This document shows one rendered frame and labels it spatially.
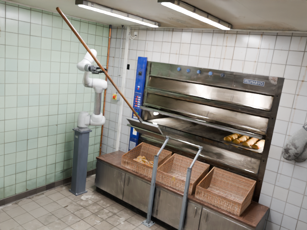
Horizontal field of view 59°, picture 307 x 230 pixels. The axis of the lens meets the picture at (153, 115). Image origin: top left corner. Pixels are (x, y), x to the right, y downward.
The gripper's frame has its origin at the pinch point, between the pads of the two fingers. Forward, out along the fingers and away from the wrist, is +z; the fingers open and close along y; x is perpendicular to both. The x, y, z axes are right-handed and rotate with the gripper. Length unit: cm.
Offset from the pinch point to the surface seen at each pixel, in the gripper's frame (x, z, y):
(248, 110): -111, 124, -60
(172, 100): -119, 16, -54
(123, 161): -144, -24, 50
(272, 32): -52, 134, -129
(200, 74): -91, 52, -86
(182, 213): -150, 90, 78
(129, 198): -168, 1, 90
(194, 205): -146, 100, 64
